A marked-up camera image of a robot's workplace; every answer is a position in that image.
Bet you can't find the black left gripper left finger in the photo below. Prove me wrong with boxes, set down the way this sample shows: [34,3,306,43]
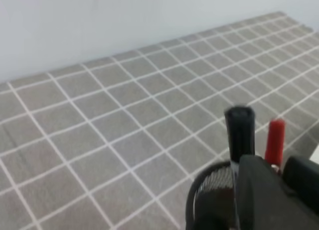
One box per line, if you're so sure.
[251,156,319,230]

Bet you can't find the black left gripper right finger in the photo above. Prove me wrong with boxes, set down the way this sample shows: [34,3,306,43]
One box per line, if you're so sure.
[282,156,319,210]

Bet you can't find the red gel pen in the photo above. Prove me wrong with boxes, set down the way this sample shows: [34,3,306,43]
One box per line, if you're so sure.
[264,119,286,169]

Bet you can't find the black mesh pen holder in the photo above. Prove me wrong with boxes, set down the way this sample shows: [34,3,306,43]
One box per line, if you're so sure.
[185,161,238,230]

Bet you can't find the red and black marker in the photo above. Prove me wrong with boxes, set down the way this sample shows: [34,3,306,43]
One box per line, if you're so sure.
[224,105,257,230]

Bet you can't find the grey checkered tablecloth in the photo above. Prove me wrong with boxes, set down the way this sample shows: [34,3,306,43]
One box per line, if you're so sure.
[0,12,319,230]

